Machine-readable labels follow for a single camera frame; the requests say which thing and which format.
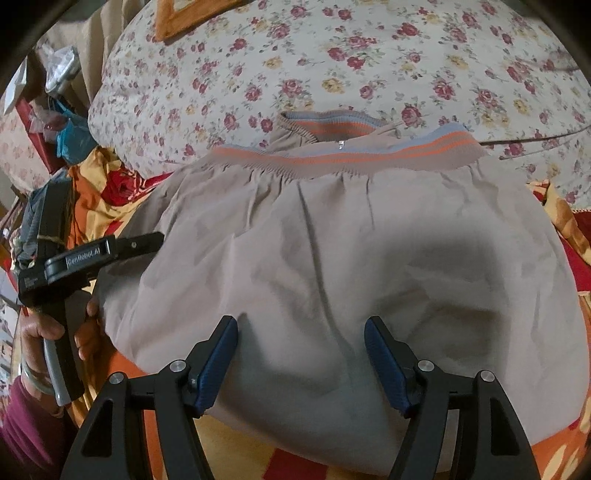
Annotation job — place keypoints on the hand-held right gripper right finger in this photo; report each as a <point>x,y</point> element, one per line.
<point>388,364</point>

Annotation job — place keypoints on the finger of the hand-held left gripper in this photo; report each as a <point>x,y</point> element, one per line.
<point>138,244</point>

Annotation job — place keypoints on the person's left forearm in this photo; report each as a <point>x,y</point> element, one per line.
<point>32,429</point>

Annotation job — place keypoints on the beige zip jacket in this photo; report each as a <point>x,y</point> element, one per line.
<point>323,254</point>

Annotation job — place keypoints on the metal bangle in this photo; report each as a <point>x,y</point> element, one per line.
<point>34,382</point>

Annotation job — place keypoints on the red board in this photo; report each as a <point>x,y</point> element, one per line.
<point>34,134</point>

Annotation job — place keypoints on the orange checkered mat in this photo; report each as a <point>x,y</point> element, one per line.
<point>166,25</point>

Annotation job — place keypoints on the person's left hand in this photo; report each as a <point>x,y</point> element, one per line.
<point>39,330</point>

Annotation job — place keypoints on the pink floral cushion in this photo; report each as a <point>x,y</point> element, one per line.
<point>18,157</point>

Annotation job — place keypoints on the blue plastic bag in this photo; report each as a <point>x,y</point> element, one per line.
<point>74,134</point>

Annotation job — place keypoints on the grey blue cloth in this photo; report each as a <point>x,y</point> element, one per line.
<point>27,221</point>

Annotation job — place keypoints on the beige curtain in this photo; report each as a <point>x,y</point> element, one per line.
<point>101,41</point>

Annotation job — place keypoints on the clear plastic bag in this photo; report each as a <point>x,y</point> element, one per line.
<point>62,74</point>

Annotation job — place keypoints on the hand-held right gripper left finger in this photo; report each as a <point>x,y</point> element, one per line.
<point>214,364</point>

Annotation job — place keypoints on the floral quilt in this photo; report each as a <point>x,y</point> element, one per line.
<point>346,60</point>

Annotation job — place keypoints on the orange red yellow blanket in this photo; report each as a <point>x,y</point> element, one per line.
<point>97,194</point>

